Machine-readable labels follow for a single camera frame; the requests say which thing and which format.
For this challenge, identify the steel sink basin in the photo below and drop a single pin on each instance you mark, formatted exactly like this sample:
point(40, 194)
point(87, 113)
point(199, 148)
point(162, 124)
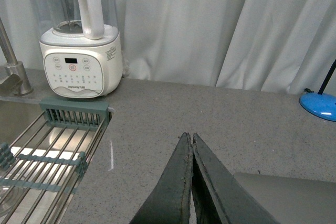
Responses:
point(21, 129)

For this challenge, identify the white curtain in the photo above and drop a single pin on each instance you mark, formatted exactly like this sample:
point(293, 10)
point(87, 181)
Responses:
point(280, 46)

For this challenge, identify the grey laptop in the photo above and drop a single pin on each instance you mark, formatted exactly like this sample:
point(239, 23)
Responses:
point(291, 200)

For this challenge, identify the blue desk lamp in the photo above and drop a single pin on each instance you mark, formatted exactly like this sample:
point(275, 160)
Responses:
point(320, 104)

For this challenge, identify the white blender appliance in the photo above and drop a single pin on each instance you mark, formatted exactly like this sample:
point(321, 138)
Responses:
point(81, 51)

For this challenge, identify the steel faucet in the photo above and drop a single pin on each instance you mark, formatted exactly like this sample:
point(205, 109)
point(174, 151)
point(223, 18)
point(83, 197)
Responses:
point(16, 82)

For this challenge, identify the green sink drying rack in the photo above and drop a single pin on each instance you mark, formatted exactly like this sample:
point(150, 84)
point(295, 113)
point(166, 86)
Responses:
point(52, 140)

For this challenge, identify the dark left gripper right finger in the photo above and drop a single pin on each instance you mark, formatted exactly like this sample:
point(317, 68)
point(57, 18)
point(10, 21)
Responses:
point(218, 196)

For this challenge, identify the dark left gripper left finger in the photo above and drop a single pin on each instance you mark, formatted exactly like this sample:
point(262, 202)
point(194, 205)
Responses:
point(169, 201)

